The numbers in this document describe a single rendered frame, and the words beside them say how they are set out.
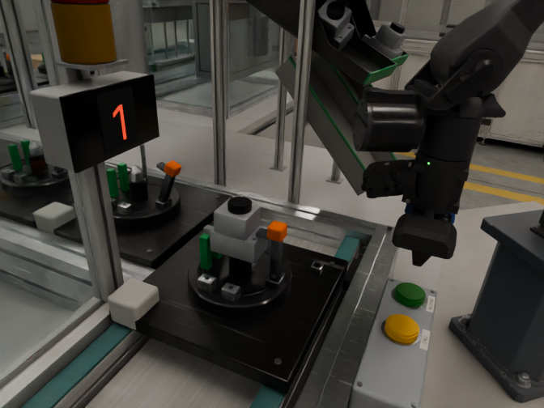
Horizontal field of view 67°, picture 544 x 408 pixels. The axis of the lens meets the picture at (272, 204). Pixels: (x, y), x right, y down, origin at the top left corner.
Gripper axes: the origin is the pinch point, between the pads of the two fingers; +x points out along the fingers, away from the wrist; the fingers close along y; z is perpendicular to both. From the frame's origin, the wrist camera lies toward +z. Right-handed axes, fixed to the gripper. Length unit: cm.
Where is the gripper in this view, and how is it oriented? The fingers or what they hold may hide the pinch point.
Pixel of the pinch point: (422, 242)
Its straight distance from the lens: 56.0
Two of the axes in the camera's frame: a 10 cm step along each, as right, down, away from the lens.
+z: -9.1, -2.2, 3.5
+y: -4.1, 4.2, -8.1
